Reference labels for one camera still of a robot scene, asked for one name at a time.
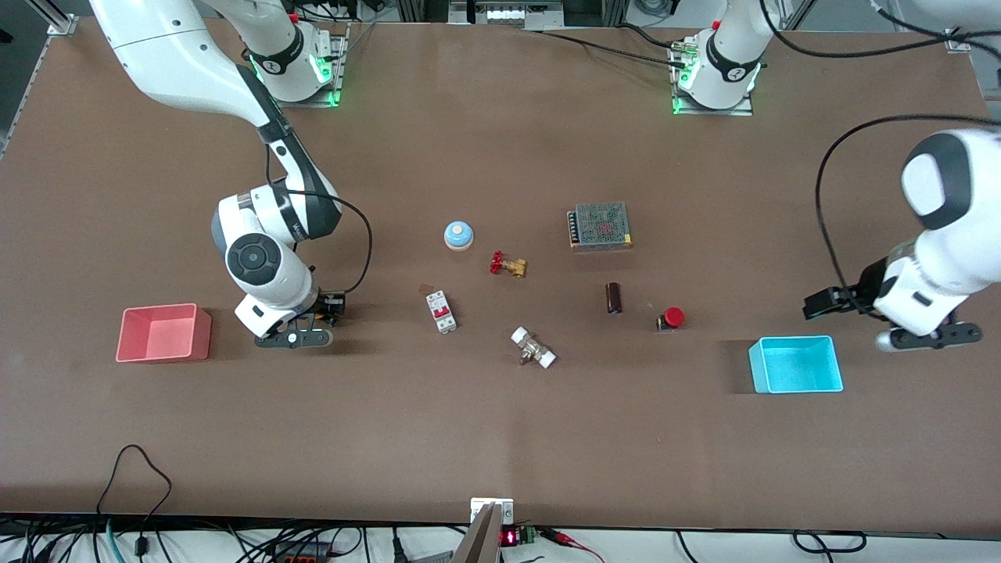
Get cyan plastic bin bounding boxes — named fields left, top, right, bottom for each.
left=748, top=335, right=845, bottom=394

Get white circuit breaker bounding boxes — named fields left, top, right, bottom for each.
left=425, top=290, right=458, bottom=335

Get pink plastic bin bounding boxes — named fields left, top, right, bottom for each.
left=116, top=303, right=213, bottom=364

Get steel valve white caps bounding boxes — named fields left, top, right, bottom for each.
left=510, top=326, right=558, bottom=370

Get metal mesh power supply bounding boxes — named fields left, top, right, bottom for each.
left=567, top=202, right=633, bottom=253

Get orange power strip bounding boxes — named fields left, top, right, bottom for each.
left=266, top=543, right=329, bottom=563

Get red clip lead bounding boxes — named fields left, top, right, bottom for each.
left=544, top=528, right=605, bottom=563

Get lit control box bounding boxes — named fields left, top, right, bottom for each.
left=448, top=0, right=565, bottom=26

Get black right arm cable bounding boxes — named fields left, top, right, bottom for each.
left=264, top=145, right=374, bottom=295

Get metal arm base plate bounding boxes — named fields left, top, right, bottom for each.
left=260, top=22, right=345, bottom=108
left=671, top=35, right=754, bottom=117

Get black looped cable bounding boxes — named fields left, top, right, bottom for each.
left=95, top=444, right=173, bottom=548

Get white mount bracket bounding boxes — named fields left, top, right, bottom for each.
left=470, top=497, right=515, bottom=525

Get grey camera mount bar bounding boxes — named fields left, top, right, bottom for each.
left=452, top=502, right=503, bottom=563

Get black table cable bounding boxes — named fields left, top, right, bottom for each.
left=616, top=22, right=681, bottom=52
left=538, top=30, right=689, bottom=70

